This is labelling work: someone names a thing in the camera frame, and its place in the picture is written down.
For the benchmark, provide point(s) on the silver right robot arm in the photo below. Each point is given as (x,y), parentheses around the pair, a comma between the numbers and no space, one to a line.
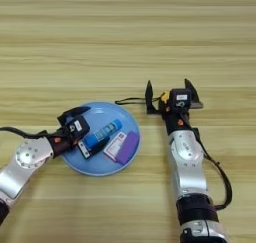
(186,163)

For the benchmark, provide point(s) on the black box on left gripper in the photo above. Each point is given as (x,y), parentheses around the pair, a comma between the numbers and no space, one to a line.
(77,127)

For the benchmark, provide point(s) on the white and red card box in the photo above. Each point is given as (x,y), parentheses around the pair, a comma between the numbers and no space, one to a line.
(115,147)

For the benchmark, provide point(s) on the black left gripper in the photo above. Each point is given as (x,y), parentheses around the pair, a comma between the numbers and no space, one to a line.
(65,142)

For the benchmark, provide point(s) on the blue glue stick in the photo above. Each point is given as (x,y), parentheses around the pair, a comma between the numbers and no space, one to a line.
(106,131)

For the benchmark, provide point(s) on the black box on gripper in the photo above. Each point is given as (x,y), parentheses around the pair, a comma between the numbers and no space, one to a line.
(77,127)
(180,99)

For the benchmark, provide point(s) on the light blue round plate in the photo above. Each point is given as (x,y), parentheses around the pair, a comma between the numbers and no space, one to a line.
(100,163)

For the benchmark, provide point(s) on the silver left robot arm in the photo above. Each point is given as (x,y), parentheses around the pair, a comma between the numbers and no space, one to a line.
(23,167)

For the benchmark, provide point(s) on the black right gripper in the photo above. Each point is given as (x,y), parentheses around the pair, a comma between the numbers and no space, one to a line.
(175,118)

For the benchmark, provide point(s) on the purple rectangular block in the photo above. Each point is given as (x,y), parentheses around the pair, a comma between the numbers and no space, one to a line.
(128,147)

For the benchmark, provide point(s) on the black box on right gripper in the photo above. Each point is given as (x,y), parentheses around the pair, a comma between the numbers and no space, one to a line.
(180,99)

